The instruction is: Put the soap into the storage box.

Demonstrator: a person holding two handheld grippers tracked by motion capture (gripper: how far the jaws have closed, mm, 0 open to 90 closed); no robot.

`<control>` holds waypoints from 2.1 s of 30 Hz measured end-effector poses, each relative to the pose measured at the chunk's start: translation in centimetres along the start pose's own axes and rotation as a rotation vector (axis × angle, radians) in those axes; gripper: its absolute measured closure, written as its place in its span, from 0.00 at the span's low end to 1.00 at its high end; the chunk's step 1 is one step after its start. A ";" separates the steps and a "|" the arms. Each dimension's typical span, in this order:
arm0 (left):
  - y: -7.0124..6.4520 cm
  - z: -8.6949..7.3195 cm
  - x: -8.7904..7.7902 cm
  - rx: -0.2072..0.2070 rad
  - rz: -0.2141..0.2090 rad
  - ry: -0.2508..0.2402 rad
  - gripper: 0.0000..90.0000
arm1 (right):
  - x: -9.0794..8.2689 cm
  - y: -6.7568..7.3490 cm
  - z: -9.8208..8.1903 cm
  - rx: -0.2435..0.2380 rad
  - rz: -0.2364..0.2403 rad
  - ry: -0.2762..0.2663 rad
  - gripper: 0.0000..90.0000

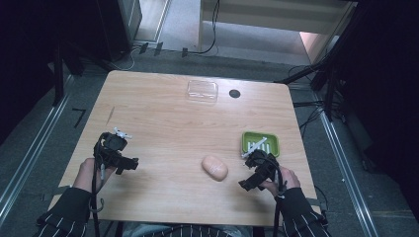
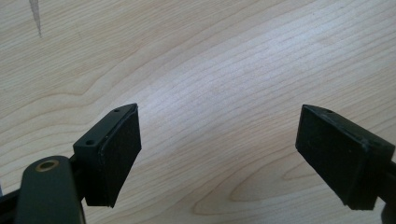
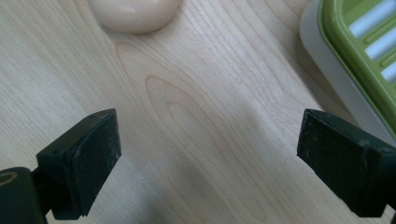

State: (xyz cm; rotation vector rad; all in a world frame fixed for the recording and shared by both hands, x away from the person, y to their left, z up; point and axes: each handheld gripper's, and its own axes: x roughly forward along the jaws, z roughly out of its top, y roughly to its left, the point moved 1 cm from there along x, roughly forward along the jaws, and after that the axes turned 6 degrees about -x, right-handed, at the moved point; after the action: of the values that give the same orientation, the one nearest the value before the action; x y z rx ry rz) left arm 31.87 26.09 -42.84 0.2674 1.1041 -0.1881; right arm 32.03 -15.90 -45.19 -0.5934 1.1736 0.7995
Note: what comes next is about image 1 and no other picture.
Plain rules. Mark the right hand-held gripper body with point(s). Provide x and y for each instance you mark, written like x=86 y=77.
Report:
x=263 y=163

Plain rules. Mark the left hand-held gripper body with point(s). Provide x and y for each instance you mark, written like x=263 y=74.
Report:
x=112 y=144

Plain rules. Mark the green soap dish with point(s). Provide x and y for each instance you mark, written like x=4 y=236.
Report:
x=252 y=137

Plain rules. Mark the peach soap bar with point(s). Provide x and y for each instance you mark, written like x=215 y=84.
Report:
x=214 y=168

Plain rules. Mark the person's right hand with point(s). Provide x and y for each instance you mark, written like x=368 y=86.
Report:
x=287 y=180

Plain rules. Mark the person's left hand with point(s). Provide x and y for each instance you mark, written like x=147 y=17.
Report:
x=86 y=174

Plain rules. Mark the black round table grommet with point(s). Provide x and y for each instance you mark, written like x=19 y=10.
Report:
x=234 y=94

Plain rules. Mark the person's lap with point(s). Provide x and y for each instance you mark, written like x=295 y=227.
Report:
x=184 y=231

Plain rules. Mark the black metal stand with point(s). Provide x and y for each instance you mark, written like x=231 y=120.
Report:
x=329 y=85
x=58 y=75

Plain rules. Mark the clear plastic box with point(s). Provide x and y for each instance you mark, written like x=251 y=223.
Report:
x=202 y=91

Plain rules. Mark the dark cabinet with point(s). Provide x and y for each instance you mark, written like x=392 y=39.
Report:
x=118 y=26

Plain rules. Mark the white desk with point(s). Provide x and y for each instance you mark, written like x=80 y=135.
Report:
x=276 y=16

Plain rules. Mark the aluminium floor rail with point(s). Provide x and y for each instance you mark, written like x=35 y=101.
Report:
x=33 y=153
x=346 y=171

